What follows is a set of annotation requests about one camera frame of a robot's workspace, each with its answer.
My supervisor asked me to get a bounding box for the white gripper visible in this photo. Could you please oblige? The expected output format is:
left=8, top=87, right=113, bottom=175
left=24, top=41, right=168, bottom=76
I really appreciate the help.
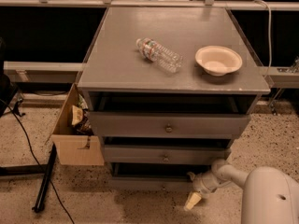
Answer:
left=184, top=171, right=229, bottom=211

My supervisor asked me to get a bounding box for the grey bottom drawer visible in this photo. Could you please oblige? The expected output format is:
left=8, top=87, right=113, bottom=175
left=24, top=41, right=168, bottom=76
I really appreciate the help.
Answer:
left=108, top=162, right=210, bottom=192

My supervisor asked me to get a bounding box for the grey drawer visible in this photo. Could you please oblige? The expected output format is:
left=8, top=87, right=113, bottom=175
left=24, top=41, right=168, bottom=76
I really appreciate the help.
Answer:
left=104, top=137, right=231, bottom=165
left=89, top=112, right=250, bottom=139
left=108, top=162, right=210, bottom=192

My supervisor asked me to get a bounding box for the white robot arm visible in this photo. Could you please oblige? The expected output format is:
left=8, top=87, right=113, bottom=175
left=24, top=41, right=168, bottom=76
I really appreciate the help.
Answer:
left=184, top=159, right=299, bottom=224

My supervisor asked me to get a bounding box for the grey middle drawer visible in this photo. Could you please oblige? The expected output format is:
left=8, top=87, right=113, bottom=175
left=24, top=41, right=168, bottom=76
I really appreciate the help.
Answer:
left=104, top=137, right=231, bottom=165

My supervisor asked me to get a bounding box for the grey drawer cabinet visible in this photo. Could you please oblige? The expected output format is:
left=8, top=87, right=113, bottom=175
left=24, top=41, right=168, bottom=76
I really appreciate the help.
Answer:
left=77, top=7, right=271, bottom=191

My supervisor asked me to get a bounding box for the grey top drawer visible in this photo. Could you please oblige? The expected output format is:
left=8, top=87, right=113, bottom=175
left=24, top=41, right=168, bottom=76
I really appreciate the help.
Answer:
left=89, top=112, right=250, bottom=139

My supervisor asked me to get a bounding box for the open cardboard box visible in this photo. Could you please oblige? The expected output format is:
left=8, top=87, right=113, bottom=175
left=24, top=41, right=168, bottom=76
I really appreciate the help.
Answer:
left=51, top=84, right=105, bottom=166

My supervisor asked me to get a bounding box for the white paper bowl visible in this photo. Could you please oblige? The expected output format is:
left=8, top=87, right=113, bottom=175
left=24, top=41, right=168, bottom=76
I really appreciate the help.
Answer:
left=195, top=46, right=243, bottom=77

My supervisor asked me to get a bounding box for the clear plastic water bottle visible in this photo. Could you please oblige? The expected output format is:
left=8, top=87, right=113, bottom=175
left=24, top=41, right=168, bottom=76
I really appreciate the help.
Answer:
left=136, top=38, right=183, bottom=74

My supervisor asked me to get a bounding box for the snack bag in box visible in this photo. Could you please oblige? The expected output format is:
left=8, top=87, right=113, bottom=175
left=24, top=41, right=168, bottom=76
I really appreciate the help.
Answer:
left=72, top=105, right=84, bottom=126

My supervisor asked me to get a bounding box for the black metal stand leg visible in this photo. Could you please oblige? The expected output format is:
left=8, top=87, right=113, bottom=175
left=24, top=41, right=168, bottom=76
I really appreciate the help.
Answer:
left=32, top=146, right=57, bottom=213

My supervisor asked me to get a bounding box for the lower right metal rail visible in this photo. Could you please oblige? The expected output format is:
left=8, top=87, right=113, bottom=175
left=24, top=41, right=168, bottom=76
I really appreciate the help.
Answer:
left=259, top=67, right=299, bottom=89

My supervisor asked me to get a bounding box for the metal rail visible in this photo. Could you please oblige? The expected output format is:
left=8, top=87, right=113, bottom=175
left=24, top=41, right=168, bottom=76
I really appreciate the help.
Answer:
left=4, top=62, right=84, bottom=83
left=259, top=67, right=299, bottom=89
left=0, top=0, right=299, bottom=11

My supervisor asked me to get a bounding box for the white hanging cable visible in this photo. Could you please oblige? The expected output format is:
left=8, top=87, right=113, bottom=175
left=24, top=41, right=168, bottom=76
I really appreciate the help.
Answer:
left=253, top=0, right=273, bottom=79

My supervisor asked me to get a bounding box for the black floor cable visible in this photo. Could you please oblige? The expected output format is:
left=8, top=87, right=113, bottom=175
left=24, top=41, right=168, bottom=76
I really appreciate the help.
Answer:
left=0, top=98, right=75, bottom=224

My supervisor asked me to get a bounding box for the lower left metal rail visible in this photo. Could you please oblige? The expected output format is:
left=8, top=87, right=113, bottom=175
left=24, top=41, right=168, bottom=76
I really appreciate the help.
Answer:
left=4, top=62, right=84, bottom=83

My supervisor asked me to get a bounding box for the upper metal rail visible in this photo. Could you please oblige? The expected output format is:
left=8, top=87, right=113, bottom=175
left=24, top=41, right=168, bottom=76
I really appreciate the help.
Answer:
left=0, top=0, right=299, bottom=11

